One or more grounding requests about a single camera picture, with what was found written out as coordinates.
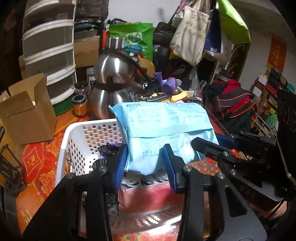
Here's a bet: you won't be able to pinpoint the light blue wipes pack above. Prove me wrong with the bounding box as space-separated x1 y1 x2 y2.
108 102 218 175

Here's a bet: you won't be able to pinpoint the red black jacket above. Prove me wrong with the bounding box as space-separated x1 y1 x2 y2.
203 79 257 134

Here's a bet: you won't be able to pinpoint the red floral tablecloth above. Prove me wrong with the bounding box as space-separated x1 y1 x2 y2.
16 109 230 240

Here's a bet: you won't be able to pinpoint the yellow object on table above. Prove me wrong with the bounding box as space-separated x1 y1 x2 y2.
171 91 188 102

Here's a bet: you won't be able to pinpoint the pink foil packet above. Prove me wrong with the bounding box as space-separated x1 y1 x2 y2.
118 182 184 213

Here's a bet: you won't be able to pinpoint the grey white knitted socks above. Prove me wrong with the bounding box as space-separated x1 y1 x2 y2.
121 171 169 190

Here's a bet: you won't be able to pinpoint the white perforated plastic basket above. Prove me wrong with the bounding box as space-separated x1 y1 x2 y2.
55 119 183 234

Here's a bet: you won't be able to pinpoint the black knitted glove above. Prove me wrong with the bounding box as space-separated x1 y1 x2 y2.
92 143 120 170

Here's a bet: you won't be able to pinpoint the purple plastic cup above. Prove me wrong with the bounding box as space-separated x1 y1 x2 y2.
154 72 178 96

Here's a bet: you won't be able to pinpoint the white hanging bag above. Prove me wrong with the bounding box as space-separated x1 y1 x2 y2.
204 9 233 63

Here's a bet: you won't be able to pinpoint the beige canvas tote bag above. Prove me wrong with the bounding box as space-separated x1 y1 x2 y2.
170 0 210 67

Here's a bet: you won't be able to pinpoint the lime green hanging bag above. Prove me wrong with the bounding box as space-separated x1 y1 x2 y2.
217 0 251 44

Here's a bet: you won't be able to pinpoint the orange spice jar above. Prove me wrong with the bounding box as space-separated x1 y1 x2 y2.
71 94 88 116

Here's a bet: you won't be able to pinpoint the brown cardboard box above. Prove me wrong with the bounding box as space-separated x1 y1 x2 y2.
1 73 57 145

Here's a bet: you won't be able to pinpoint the stainless steel kettle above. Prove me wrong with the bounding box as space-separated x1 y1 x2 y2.
90 37 151 119

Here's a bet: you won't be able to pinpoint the green shopping bag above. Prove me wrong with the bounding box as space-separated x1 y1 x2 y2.
109 22 153 61

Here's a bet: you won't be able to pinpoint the white drawer tower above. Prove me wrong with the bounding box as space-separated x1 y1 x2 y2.
22 0 77 105

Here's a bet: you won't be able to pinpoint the black bag on drawers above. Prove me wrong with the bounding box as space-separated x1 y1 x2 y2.
75 0 109 22

